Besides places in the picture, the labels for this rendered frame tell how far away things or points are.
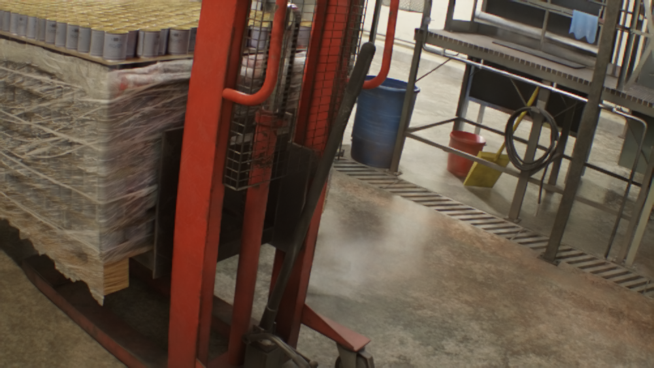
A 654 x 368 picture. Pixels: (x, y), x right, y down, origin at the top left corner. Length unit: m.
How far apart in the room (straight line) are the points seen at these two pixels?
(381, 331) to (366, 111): 2.35
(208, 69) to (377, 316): 1.63
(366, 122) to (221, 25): 3.28
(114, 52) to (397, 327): 1.80
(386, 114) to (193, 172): 3.13
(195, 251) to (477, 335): 1.57
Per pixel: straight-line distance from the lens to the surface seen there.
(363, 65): 1.71
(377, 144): 4.84
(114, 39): 1.72
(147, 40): 1.80
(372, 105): 4.78
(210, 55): 1.68
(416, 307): 3.10
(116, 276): 1.93
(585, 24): 4.19
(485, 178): 4.94
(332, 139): 1.78
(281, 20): 1.53
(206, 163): 1.72
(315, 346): 2.66
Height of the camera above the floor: 1.50
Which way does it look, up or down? 19 degrees down
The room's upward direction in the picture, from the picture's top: 10 degrees clockwise
